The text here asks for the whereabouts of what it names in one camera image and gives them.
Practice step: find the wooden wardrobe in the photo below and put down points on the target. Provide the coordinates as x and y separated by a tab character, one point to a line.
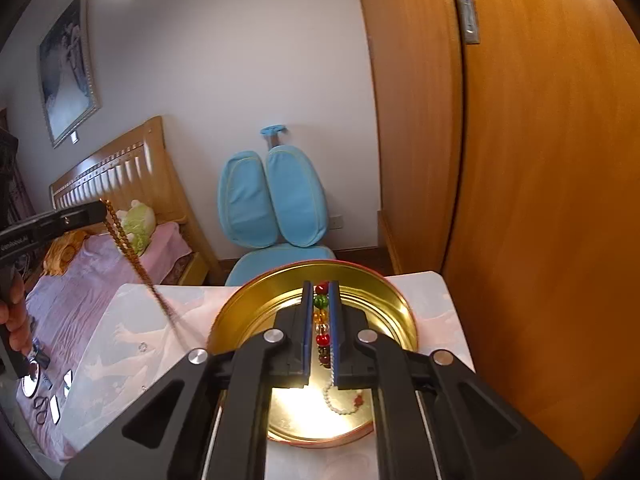
525	160

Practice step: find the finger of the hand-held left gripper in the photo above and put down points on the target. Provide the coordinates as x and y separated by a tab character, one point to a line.
75	217

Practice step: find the round gold tin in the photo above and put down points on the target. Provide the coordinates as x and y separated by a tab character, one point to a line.
382	305

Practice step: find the pink bed blanket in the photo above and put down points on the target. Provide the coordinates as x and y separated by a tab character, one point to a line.
75	305

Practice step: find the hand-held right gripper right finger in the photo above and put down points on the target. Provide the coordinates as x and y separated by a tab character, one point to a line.
334	332

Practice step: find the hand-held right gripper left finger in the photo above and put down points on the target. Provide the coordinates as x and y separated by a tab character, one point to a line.
306	332

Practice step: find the small round mirror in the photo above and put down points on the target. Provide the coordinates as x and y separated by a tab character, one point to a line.
31	381

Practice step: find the green cabbage plush toy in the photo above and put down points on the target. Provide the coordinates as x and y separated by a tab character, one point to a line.
140	225

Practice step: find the person's left hand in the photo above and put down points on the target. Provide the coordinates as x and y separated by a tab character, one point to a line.
15	315

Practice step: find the small white card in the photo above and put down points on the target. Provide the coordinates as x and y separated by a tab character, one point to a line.
56	410

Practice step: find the blue padded chair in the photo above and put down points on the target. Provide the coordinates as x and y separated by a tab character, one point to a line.
250	200

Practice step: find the framed wall picture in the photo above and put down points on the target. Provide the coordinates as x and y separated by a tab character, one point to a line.
67	70

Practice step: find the white wall socket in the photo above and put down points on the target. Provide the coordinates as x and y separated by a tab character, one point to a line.
337	222

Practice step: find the orange patterned cloth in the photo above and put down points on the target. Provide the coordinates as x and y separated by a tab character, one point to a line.
65	255

